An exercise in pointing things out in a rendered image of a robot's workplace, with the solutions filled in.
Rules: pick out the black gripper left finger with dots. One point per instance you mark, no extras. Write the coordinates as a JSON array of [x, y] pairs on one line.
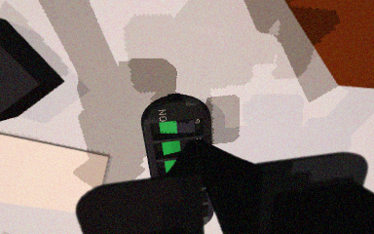
[[148, 204]]

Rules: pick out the dark grey switch panel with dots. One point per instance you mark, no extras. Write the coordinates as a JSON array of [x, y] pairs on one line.
[[167, 125]]

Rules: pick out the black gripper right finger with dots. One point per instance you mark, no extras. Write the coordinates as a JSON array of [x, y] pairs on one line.
[[242, 193]]

